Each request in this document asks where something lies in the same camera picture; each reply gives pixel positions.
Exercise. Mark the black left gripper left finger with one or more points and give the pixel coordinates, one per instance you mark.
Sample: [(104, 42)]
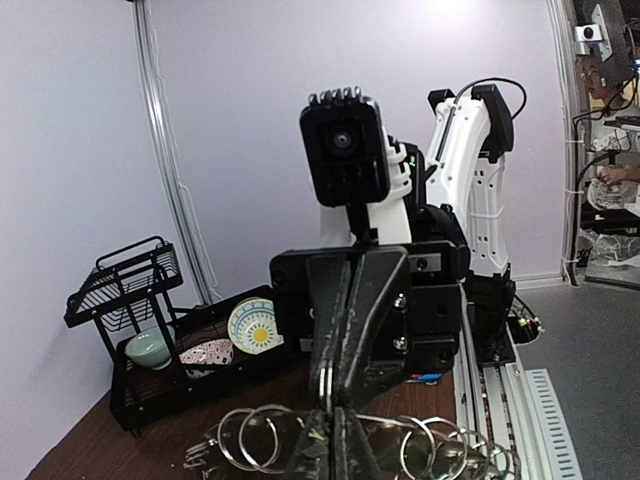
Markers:
[(311, 458)]

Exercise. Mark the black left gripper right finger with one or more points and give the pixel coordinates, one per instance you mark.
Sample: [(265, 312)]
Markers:
[(352, 456)]

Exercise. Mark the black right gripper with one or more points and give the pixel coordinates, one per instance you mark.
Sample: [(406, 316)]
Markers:
[(398, 315)]

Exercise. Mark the grey disc keyring organizer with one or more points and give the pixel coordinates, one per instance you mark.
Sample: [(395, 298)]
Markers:
[(283, 443)]

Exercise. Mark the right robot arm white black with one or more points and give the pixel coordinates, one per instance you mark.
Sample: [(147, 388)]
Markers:
[(413, 241)]

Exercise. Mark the white blue patterned plate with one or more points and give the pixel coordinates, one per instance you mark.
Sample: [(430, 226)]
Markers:
[(252, 327)]

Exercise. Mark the blue key tag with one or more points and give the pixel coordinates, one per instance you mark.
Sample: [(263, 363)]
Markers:
[(430, 379)]

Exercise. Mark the pink patterned dish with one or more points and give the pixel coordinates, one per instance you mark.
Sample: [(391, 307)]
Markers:
[(203, 359)]

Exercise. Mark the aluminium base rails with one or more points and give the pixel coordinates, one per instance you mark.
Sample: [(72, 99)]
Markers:
[(510, 416)]

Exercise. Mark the teal ceramic bowl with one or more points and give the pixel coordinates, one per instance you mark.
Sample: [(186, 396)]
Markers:
[(149, 349)]

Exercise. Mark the person with glasses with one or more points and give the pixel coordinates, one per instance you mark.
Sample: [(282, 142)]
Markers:
[(612, 186)]

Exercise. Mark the right aluminium frame post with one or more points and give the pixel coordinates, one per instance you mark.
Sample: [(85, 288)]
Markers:
[(178, 195)]

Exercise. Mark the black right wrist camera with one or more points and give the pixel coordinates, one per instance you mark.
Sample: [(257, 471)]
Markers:
[(345, 146)]

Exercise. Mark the black wire dish rack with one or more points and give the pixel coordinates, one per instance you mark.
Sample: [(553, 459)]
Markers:
[(127, 292)]

